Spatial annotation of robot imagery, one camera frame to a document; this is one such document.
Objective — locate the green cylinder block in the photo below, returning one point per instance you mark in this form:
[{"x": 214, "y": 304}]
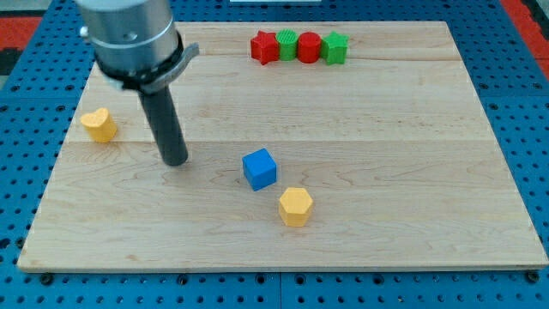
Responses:
[{"x": 288, "y": 42}]

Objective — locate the red cylinder block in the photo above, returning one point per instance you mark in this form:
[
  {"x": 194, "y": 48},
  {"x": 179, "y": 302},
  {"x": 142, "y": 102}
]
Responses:
[{"x": 309, "y": 47}]

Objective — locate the blue cube block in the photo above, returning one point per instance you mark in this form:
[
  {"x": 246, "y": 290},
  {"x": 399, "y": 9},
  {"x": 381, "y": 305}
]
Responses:
[{"x": 260, "y": 169}]

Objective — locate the red star block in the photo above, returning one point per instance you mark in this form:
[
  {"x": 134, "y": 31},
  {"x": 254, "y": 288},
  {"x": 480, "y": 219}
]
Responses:
[{"x": 264, "y": 47}]

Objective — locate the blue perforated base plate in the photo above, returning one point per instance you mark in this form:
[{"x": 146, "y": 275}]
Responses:
[{"x": 41, "y": 91}]

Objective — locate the yellow hexagon block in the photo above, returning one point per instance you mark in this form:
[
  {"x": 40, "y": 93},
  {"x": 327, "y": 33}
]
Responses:
[{"x": 295, "y": 206}]

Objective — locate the green star block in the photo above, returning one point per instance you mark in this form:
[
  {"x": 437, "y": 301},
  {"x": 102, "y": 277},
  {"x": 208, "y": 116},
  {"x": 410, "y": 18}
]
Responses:
[{"x": 334, "y": 48}]

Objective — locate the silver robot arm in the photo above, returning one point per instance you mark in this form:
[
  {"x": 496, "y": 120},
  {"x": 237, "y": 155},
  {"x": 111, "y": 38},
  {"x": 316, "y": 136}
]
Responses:
[{"x": 136, "y": 43}]

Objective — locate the yellow heart block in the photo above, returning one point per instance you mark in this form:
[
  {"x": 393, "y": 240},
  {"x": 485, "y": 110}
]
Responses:
[{"x": 99, "y": 125}]

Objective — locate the wooden board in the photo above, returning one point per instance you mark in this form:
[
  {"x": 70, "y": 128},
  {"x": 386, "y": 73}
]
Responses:
[{"x": 393, "y": 146}]

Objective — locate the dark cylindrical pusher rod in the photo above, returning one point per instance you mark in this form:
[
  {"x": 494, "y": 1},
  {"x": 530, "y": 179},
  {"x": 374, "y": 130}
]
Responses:
[{"x": 163, "y": 121}]

